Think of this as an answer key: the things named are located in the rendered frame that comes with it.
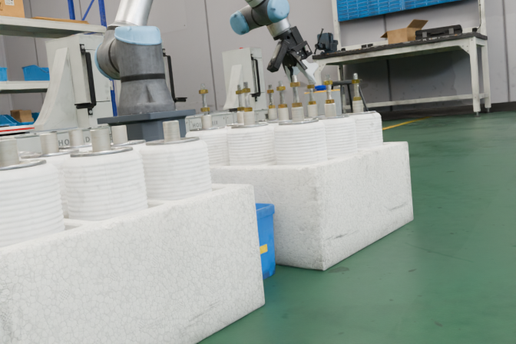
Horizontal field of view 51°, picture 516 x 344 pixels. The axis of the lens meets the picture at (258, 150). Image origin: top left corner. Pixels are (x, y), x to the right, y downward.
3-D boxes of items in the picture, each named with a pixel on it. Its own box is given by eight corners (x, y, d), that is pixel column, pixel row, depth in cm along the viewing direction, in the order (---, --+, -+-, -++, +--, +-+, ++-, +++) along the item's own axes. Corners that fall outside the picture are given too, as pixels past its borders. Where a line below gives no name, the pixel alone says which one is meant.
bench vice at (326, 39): (328, 56, 574) (325, 32, 572) (342, 54, 565) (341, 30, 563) (311, 54, 539) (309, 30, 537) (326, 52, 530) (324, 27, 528)
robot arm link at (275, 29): (272, 24, 178) (262, 28, 186) (279, 36, 179) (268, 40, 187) (289, 14, 181) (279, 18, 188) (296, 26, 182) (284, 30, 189)
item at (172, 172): (138, 273, 76) (124, 147, 75) (187, 255, 84) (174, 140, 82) (186, 282, 70) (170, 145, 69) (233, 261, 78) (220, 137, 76)
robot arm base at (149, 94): (105, 117, 140) (100, 79, 139) (146, 114, 152) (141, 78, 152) (148, 113, 132) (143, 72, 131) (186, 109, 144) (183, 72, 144)
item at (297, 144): (343, 216, 101) (335, 120, 99) (306, 226, 95) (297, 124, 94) (308, 211, 108) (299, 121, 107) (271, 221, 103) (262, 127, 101)
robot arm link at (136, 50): (130, 74, 133) (123, 19, 132) (110, 80, 144) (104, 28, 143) (173, 72, 140) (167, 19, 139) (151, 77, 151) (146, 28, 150)
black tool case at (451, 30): (419, 44, 547) (418, 34, 546) (464, 38, 530) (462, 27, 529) (415, 41, 516) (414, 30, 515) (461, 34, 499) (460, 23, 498)
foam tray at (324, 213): (169, 250, 116) (160, 167, 114) (276, 212, 146) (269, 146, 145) (324, 271, 92) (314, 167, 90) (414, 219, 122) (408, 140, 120)
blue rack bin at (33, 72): (22, 85, 621) (20, 67, 619) (51, 84, 652) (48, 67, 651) (49, 81, 593) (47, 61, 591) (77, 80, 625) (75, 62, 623)
